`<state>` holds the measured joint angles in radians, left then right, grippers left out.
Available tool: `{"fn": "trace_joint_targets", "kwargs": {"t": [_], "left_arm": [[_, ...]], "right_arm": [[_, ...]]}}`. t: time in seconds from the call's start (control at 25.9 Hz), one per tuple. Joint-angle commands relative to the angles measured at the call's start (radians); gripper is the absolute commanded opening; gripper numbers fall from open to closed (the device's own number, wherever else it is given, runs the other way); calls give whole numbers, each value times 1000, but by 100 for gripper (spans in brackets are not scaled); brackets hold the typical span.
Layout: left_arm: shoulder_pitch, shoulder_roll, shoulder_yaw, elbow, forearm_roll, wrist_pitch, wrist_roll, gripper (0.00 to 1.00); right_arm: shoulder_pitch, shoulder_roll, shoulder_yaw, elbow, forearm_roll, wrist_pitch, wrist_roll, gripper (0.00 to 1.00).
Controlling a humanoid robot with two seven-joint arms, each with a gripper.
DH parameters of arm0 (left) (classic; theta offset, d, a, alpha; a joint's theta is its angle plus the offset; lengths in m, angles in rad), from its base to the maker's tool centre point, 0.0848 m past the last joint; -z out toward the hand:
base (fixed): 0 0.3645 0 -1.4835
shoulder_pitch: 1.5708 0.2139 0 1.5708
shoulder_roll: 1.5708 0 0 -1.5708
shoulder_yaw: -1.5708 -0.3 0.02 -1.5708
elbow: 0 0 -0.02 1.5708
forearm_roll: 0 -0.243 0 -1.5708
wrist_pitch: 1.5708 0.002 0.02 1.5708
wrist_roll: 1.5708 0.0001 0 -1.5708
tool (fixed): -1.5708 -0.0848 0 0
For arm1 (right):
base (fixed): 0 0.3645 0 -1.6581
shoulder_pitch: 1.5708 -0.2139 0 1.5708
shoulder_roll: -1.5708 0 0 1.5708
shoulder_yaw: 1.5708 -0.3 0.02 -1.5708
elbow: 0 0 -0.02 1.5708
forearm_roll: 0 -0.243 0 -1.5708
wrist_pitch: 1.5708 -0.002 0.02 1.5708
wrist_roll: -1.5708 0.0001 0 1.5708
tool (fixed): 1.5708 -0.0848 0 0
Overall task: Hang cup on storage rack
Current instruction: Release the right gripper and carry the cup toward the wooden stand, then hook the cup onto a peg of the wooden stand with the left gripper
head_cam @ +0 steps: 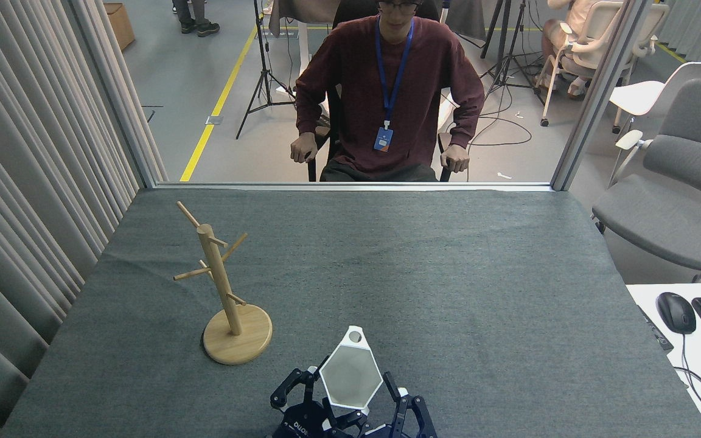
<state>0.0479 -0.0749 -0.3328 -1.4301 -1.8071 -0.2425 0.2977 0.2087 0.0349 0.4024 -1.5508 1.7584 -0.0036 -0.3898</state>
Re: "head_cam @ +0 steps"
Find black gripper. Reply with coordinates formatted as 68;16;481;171
270;365;332;438
363;371;439;438

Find white hexagonal cup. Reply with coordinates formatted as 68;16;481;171
318;325;384;412

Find wooden cup rack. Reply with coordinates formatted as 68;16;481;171
173;201;273;366

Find person's right hand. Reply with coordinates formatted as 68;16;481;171
290;132;319;164

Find person's left hand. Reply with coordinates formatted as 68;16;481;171
440;144;470;173

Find dark grey table cloth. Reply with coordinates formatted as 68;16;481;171
1;187;701;438

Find black mesh office chair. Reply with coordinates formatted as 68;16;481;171
307;0;453;183

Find flat black device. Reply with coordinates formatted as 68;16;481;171
638;304;674;352

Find black computer mouse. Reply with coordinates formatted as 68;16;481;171
657;292;697;335

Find black tripod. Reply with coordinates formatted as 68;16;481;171
235;0;298;140
480;0;547;101

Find grey upholstered chair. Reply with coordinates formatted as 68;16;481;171
592;78;701;284

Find beige pleated curtain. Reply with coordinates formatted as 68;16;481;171
0;0;166;438

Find standing person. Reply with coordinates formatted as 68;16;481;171
172;0;221;38

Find person's glasses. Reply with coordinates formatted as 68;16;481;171
377;0;422;16

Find white plastic chair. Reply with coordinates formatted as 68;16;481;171
608;57;701;135

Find cardboard box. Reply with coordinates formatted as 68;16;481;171
104;3;136;51

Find beige office chair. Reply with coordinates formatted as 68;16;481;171
536;0;671;127

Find seated person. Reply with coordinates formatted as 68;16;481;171
542;0;598;98

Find silver table rail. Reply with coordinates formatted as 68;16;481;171
155;181;553;193

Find black floor cable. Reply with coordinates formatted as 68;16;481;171
468;91;533;182

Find blue lanyard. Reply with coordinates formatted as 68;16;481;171
374;16;416;129

